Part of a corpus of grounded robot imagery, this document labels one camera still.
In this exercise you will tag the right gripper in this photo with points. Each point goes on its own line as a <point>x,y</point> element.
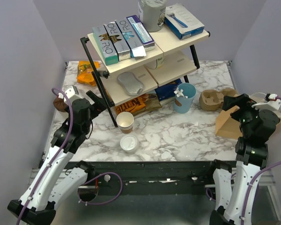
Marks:
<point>230,101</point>

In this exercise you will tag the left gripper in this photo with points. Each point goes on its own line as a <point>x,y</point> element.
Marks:
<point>96,107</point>

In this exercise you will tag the brown paper cups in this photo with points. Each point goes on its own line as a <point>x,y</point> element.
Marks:
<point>125,122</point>

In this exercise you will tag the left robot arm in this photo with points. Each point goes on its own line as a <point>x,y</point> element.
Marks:
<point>39,203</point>

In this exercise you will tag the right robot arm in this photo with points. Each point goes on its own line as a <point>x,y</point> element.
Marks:
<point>235,198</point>

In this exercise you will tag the cardboard cup carrier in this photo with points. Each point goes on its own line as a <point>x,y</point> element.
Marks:
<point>212,100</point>

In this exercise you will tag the brown paper bag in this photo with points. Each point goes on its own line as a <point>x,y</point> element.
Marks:
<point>227,127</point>

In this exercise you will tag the orange snack bag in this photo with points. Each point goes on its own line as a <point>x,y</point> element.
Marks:
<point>84,74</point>

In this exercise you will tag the grey sponge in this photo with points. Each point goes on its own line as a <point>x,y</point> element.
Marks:
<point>130,83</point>

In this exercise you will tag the blue plastic cup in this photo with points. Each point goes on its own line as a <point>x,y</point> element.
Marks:
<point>182,105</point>

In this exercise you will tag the teal toothpaste box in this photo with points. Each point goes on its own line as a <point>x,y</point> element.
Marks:
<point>105,45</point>

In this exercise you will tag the white stirrers in cup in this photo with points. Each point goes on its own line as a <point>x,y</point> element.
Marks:
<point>179,93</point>

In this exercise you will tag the orange Kettle chips bag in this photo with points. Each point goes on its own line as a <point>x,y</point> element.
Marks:
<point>143,104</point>

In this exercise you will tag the blue silver toothpaste box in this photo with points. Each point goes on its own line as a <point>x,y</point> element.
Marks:
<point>136,46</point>

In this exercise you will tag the blue Doritos bag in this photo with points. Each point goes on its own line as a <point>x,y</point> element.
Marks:
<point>167,91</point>

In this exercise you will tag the white printed cup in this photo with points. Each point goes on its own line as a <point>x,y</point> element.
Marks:
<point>156,64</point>

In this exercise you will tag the two-tier shelf rack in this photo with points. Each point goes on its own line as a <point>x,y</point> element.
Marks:
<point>180,60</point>

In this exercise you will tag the purple white toothpaste box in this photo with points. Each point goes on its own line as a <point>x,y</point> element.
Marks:
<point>143,35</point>

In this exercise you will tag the blue razor box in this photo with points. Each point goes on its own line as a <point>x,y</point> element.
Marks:
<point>182,22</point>

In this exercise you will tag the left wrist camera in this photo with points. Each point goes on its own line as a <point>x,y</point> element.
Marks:
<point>72,94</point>

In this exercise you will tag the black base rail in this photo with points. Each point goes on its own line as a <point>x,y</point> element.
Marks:
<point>152,178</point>

